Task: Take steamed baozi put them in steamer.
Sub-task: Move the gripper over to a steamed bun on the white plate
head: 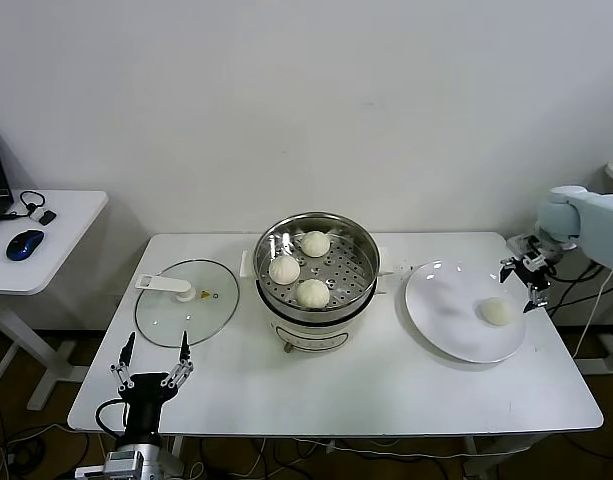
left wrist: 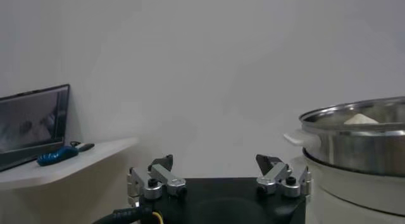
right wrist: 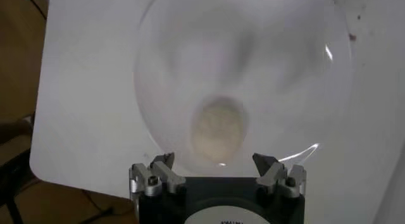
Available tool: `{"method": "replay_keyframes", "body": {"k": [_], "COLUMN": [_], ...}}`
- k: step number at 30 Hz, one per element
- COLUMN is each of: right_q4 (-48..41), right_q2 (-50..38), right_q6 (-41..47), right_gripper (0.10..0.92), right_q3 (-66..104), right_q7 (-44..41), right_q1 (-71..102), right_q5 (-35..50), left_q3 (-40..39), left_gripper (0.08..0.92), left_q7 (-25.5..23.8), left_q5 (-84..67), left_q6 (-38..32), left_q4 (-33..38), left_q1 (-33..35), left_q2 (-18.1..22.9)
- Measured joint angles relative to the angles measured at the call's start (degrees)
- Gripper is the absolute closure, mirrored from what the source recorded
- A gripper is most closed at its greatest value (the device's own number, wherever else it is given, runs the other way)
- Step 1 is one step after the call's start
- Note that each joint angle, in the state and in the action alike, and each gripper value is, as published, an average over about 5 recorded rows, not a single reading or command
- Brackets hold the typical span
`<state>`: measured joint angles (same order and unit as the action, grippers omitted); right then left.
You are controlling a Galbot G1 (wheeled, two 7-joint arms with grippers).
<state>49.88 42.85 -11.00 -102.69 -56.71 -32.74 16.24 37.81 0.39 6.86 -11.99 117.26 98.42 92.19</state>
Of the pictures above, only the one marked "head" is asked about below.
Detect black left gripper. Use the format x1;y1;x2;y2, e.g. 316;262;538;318
109;329;195;440

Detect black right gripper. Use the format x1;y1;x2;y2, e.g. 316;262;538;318
499;254;555;315

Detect white steamed baozi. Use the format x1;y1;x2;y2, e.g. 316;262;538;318
296;278;332;308
479;296;515;327
268;256;302;286
299;230;331;259

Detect stainless steel steamer basket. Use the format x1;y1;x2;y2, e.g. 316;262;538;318
253;211;380;312

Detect round glass pot lid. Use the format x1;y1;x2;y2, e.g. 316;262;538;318
133;257;241;350

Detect large white plate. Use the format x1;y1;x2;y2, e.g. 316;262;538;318
403;259;528;364

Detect white desk foot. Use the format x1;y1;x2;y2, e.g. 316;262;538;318
573;333;613;376

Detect white side table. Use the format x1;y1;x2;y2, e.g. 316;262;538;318
0;188;110;412

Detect blue computer mouse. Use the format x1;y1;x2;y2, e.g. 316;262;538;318
5;229;46;262

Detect white hanging cable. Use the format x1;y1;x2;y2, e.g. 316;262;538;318
571;272;613;360

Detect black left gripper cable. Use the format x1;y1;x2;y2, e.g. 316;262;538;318
95;396;131;442

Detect white table leg frame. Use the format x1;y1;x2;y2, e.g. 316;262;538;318
460;434;543;479

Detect black looped cable white plug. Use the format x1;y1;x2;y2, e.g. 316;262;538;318
4;190;48;222

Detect white floor cable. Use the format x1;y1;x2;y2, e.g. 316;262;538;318
245;437;468;466

